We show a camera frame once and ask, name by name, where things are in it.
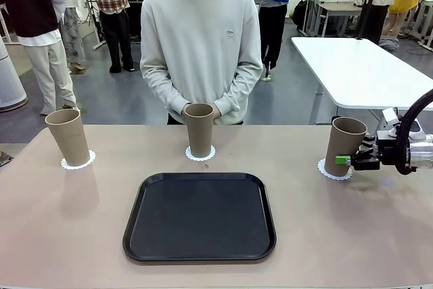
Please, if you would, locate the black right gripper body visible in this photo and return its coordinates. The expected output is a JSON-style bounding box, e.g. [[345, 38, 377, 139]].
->
[[375, 138, 411, 167]]

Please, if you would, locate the tall beige paper cup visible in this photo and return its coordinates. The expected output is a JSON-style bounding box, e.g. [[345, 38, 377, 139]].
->
[[44, 108, 91, 167], [184, 102, 215, 158], [323, 116, 369, 175]]

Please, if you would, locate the white scalloped paper coaster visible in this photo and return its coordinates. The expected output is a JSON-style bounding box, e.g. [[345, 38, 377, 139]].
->
[[60, 148, 97, 171], [185, 145, 217, 162], [317, 157, 354, 181]]

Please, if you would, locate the person's right forearm cream sleeve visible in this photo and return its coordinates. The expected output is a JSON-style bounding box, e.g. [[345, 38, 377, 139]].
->
[[139, 62, 192, 123]]

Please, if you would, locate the person's left forearm cream sleeve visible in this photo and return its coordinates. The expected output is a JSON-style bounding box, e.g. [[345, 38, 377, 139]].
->
[[212, 62, 264, 126]]

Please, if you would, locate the person's left hand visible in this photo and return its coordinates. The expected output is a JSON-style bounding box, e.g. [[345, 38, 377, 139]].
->
[[212, 101, 223, 125]]

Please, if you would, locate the large white table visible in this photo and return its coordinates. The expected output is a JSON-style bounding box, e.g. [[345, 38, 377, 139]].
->
[[290, 37, 433, 141]]

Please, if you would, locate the grey cloth heap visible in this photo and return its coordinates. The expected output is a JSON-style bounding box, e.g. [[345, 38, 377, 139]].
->
[[378, 35, 400, 53]]

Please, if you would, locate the grey background work desk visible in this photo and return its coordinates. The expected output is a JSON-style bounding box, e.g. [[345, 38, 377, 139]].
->
[[304, 0, 365, 38]]

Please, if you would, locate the black hanging bag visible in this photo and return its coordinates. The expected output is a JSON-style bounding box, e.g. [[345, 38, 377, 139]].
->
[[292, 0, 309, 29]]

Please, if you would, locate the black plastic serving tray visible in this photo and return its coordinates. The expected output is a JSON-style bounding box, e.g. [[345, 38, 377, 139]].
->
[[122, 172, 277, 263]]

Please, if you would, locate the person in cream sweater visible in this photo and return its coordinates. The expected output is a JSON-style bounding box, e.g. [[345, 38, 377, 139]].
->
[[139, 0, 264, 126]]

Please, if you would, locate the person in patterned skirt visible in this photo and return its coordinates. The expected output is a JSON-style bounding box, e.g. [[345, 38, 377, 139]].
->
[[50, 0, 87, 73]]

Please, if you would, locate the white cylindrical air purifier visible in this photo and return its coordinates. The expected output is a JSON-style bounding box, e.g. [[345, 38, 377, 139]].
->
[[0, 37, 28, 112]]

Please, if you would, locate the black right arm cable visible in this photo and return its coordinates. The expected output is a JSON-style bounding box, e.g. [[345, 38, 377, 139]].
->
[[395, 89, 433, 175]]

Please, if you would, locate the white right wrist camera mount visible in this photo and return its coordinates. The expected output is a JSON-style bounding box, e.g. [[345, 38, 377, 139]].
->
[[377, 108, 426, 141]]

